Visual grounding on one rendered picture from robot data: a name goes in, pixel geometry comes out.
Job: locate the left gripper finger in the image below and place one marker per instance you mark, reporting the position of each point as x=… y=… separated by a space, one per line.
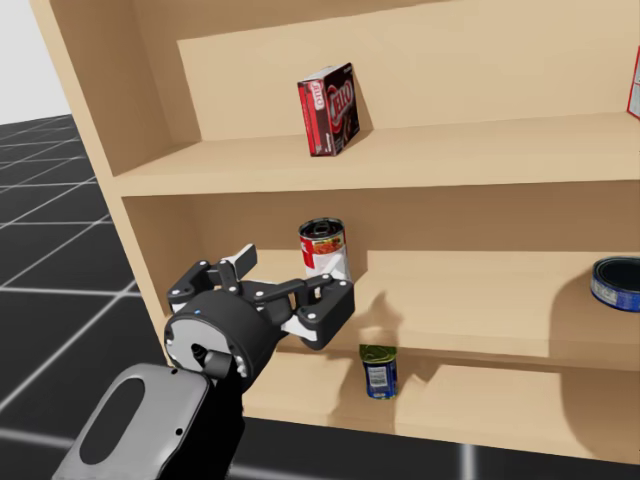
x=320 y=307
x=212 y=277

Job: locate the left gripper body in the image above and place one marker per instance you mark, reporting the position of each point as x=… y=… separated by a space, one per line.
x=225 y=332

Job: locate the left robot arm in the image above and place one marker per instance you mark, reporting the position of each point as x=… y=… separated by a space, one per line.
x=145 y=425

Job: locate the red and white can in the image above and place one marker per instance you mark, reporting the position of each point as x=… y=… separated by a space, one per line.
x=324 y=247

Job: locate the green and blue rectangular can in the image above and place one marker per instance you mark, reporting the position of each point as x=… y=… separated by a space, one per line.
x=380 y=372

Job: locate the blue flat can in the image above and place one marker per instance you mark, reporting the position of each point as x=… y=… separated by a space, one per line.
x=617 y=285

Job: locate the pale wooden shelf unit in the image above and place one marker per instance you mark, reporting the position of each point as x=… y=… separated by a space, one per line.
x=450 y=190

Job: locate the dark red carton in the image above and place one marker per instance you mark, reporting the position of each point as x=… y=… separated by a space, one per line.
x=331 y=112

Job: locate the red and white carton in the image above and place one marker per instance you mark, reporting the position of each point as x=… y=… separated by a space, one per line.
x=634 y=87

